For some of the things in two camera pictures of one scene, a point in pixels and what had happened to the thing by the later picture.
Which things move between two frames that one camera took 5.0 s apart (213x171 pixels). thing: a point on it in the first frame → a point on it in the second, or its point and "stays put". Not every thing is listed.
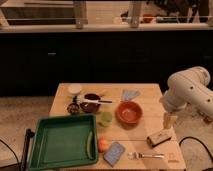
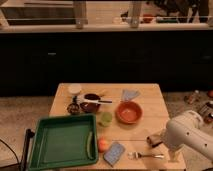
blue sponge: [113, 153] stays put
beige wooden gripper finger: [169, 120] → [173, 155]
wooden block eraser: [160, 136] stays put
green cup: [106, 118] stays put
